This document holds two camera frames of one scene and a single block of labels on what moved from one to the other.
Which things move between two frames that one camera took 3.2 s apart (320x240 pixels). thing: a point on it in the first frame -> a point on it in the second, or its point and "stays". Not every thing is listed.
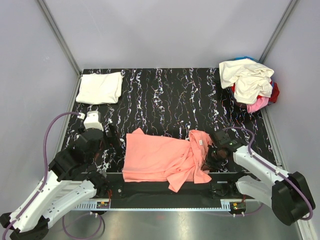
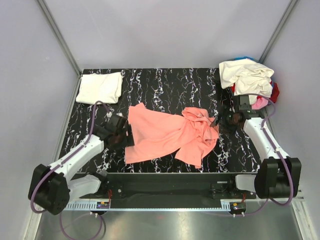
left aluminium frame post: [60, 36] stays
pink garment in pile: [260, 103] stays
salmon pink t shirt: [153, 158] -> [156, 134]
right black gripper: [210, 165] -> [224, 111]
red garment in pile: [274, 96] stays
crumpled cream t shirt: [251, 79] stays
